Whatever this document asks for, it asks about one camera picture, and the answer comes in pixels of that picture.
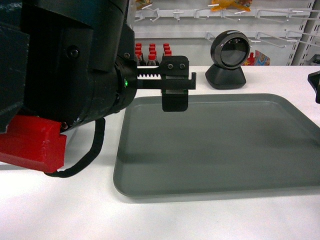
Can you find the purple snack bag hanging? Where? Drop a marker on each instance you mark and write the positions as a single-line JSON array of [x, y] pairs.
[[143, 3]]

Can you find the black round barcode scanner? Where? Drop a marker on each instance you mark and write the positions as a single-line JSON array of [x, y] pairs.
[[228, 51]]

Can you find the red camera mount block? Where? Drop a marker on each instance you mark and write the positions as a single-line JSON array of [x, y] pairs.
[[34, 143]]

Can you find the colourful snack pouch behind scanner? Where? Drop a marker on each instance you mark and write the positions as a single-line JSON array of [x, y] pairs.
[[257, 58]]

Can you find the red-cap soy sauce bottle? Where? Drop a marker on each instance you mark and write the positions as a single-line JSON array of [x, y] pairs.
[[139, 55], [152, 56], [166, 50]]

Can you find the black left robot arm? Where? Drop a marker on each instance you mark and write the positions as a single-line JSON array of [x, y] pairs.
[[73, 62]]

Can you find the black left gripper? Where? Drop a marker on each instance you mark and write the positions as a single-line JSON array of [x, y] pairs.
[[171, 77]]

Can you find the orange snack bag hanging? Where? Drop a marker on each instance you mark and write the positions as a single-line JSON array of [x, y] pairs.
[[243, 5]]

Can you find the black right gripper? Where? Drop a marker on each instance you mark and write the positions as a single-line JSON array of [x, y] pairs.
[[314, 81]]

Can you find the white peg hook rail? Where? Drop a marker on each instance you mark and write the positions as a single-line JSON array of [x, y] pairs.
[[278, 15]]

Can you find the grey-silver rectangular tray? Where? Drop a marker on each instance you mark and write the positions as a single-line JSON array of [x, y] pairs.
[[225, 143]]

